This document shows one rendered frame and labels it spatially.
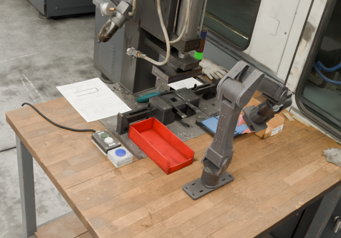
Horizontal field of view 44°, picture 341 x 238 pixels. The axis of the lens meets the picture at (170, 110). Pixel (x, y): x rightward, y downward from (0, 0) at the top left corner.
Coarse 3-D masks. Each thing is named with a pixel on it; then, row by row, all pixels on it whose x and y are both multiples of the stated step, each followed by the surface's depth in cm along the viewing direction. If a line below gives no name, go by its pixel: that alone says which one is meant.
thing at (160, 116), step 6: (150, 102) 175; (198, 102) 181; (156, 108) 173; (180, 108) 175; (186, 108) 179; (156, 114) 174; (162, 114) 171; (168, 114) 172; (174, 114) 175; (186, 114) 181; (192, 114) 183; (162, 120) 172; (168, 120) 174
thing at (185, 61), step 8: (152, 40) 178; (160, 40) 179; (152, 48) 174; (160, 48) 170; (176, 48) 174; (176, 56) 166; (184, 56) 165; (192, 56) 168; (168, 64) 167; (176, 64) 165; (184, 64) 161; (192, 64) 164; (152, 72) 168; (160, 72) 163; (168, 72) 163; (176, 72) 164; (184, 72) 165; (192, 72) 168; (200, 72) 171; (168, 80) 161; (176, 80) 164
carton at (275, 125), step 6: (252, 102) 191; (258, 102) 188; (240, 114) 182; (276, 114) 182; (270, 120) 185; (276, 120) 183; (282, 120) 180; (270, 126) 184; (276, 126) 183; (282, 126) 182; (258, 132) 177; (264, 132) 174; (270, 132) 178; (276, 132) 181; (264, 138) 177
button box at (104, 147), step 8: (24, 104) 178; (40, 112) 169; (48, 120) 166; (64, 128) 163; (72, 128) 163; (96, 136) 158; (112, 136) 159; (96, 144) 158; (104, 144) 155; (112, 144) 155; (120, 144) 156; (104, 152) 154
